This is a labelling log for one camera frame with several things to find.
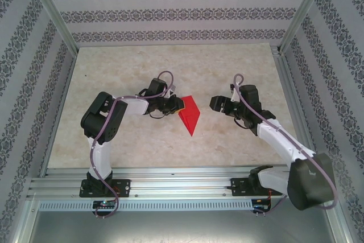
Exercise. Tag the red cloth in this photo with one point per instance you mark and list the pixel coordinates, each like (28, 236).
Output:
(190, 115)

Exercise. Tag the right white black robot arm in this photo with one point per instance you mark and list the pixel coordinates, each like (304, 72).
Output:
(284, 143)

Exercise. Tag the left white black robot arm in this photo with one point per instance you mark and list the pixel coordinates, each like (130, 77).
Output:
(99, 157)

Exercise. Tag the grey metal sheet panel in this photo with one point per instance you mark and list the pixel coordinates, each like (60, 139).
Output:
(182, 226)

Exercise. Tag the aluminium side rail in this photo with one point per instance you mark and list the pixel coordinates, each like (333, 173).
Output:
(59, 112)
(285, 83)

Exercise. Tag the aluminium mounting rail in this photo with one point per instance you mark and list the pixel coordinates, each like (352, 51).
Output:
(182, 181)

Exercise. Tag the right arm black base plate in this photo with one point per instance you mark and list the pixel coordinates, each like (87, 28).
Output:
(237, 186)

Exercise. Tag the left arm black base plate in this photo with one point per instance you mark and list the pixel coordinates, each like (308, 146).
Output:
(123, 186)

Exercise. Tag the aluminium frame post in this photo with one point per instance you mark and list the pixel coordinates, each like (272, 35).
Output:
(55, 12)
(303, 12)

